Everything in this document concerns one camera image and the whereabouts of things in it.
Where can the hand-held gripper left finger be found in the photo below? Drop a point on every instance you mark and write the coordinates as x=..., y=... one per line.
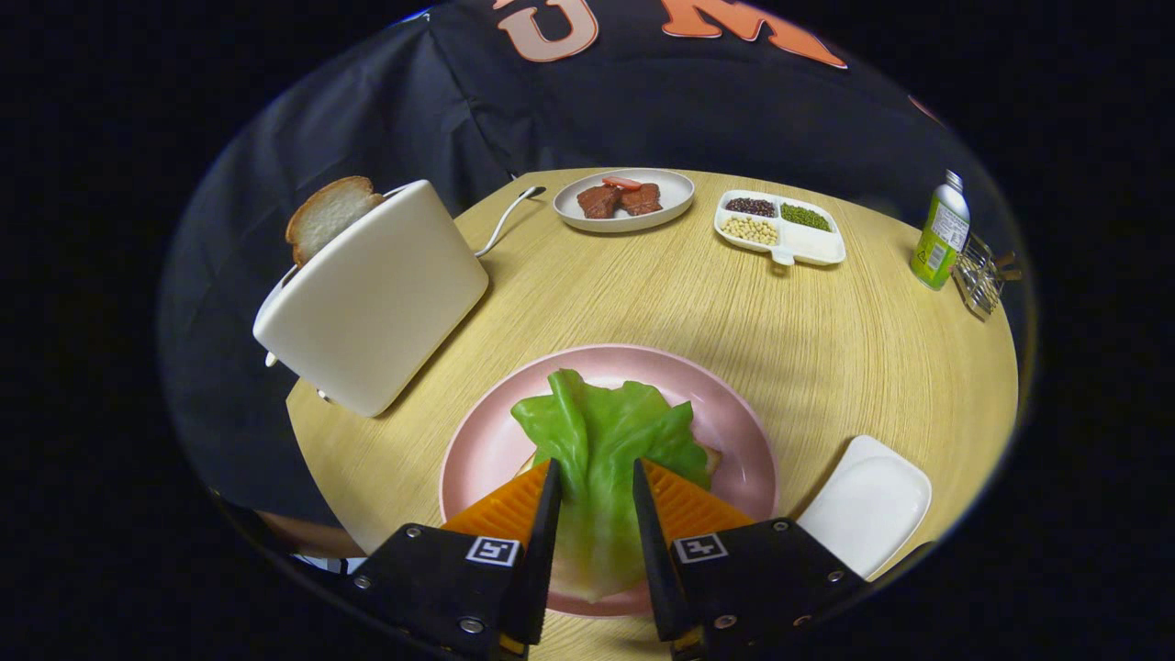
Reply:
x=542, y=551

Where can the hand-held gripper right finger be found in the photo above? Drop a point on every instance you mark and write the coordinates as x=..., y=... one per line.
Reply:
x=654, y=551

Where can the green lettuce leaf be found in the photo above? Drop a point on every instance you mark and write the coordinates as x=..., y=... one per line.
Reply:
x=597, y=431

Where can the white bread slice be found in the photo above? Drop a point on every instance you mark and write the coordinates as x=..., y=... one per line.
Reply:
x=326, y=216

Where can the pink round plate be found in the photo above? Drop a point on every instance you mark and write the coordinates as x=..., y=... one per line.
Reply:
x=716, y=404

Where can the white square plate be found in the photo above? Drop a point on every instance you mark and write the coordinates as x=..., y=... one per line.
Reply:
x=863, y=505

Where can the cream white toaster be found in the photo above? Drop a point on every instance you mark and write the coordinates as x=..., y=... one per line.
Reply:
x=386, y=294

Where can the pile of yellow soybeans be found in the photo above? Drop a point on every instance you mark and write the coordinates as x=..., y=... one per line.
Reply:
x=749, y=229

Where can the white divided dish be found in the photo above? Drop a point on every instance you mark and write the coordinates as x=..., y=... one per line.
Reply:
x=812, y=243

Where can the brown meat slice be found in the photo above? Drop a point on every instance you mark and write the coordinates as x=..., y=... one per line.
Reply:
x=598, y=202
x=643, y=199

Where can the pile of dark beans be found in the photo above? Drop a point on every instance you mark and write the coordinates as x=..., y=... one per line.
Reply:
x=751, y=207

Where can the round white plate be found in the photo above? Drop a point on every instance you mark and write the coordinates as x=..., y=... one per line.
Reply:
x=675, y=188

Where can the pile of green beans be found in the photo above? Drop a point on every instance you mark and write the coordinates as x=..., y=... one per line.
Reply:
x=805, y=217

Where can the red sausage slice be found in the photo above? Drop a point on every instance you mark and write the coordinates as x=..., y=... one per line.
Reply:
x=621, y=183

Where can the green label bottle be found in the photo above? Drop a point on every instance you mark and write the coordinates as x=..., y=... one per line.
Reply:
x=938, y=243

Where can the black backdrop cloth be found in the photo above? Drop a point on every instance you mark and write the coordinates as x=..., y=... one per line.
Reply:
x=643, y=101

